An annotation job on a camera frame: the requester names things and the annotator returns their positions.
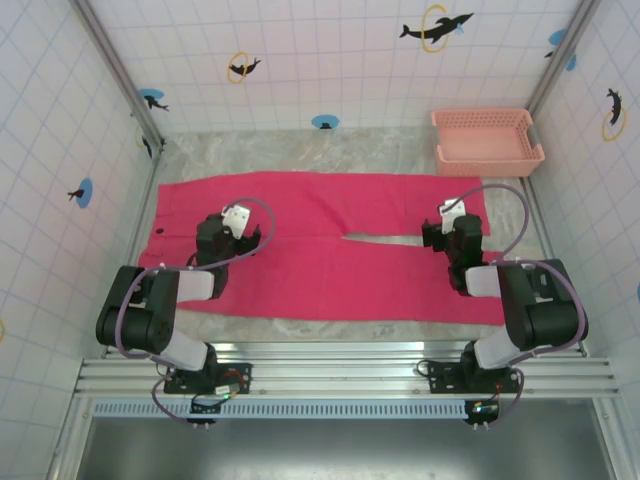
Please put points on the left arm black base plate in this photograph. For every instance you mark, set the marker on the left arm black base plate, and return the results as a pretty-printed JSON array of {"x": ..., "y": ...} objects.
[{"x": 175, "y": 386}]

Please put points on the aluminium side rail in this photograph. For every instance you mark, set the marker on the aluminium side rail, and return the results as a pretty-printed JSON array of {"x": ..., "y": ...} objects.
[
  {"x": 542, "y": 225},
  {"x": 142, "y": 215}
]

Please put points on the aluminium mounting rail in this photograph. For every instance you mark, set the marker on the aluminium mounting rail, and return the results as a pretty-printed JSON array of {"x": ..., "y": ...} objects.
[{"x": 340, "y": 372}]

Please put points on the aluminium corner post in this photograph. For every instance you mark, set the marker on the aluminium corner post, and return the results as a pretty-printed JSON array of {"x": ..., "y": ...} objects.
[
  {"x": 565, "y": 50},
  {"x": 120, "y": 75}
]

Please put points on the grey metal panel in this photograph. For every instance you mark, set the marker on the grey metal panel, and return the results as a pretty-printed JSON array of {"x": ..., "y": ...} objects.
[{"x": 350, "y": 450}]

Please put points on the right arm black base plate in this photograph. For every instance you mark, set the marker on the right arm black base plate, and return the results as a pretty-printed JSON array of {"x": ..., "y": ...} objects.
[{"x": 440, "y": 382}]

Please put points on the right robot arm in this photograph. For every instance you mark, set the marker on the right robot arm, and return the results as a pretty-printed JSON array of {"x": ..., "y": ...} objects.
[{"x": 545, "y": 315}]

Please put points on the pink long pants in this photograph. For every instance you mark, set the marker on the pink long pants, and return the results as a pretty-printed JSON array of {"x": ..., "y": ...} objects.
[{"x": 325, "y": 280}]

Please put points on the pink plastic basket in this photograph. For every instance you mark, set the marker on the pink plastic basket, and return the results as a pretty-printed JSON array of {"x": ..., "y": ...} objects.
[{"x": 482, "y": 150}]

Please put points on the blue circle fish sticker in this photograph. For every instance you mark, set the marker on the blue circle fish sticker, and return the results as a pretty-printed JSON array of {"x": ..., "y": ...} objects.
[
  {"x": 557, "y": 37},
  {"x": 86, "y": 192},
  {"x": 325, "y": 121},
  {"x": 150, "y": 95}
]

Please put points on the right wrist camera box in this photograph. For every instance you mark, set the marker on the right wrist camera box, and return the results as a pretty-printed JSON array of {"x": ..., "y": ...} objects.
[{"x": 451, "y": 215}]

